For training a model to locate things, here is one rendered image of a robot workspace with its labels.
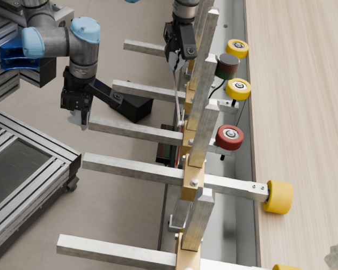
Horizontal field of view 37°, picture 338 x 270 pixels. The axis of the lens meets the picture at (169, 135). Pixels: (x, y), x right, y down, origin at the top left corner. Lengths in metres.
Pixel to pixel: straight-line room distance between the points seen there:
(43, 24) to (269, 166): 0.71
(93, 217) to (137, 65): 1.25
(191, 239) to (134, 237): 1.24
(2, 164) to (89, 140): 0.58
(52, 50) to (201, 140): 0.43
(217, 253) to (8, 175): 1.03
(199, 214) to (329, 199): 0.52
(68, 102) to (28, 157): 0.88
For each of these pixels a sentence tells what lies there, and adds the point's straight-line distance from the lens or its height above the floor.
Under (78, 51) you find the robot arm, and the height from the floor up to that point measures 1.12.
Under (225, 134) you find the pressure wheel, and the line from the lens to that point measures 1.47.
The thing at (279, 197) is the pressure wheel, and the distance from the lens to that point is 1.27.
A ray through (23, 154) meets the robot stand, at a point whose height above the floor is 0.21.
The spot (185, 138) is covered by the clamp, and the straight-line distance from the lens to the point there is 1.47.
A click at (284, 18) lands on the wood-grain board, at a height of 0.90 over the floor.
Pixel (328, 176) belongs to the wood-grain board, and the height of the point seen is 0.90.
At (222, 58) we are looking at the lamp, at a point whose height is 1.13.
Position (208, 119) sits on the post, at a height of 1.13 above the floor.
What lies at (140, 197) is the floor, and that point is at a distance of 2.44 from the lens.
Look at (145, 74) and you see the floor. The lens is 3.18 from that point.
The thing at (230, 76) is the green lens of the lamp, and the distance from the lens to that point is 1.37.
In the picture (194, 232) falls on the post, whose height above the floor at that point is 1.03.
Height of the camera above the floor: 1.85
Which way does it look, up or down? 42 degrees down
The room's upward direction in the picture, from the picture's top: 13 degrees clockwise
